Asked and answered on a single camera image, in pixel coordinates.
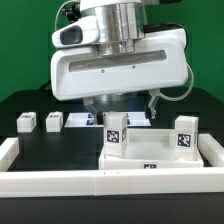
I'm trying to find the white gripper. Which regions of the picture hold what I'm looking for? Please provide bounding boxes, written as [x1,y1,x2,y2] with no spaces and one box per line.
[51,16,188,125]

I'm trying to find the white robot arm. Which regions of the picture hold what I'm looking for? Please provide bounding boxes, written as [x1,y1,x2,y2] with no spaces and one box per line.
[51,0,188,123]

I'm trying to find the black cables at base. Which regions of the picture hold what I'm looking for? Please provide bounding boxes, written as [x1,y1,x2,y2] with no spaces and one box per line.
[38,79,53,91]

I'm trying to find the white square table top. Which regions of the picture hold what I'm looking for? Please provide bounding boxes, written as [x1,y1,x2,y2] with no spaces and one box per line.
[98,129,204,170]

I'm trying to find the white U-shaped fence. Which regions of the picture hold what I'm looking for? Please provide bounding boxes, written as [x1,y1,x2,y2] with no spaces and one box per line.
[0,138,224,198]

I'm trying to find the white sheet with tags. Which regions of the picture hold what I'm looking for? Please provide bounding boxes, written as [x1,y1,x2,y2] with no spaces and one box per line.
[65,112,151,128]

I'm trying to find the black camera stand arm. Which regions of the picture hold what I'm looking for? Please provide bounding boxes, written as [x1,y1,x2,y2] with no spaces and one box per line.
[62,3,81,23]

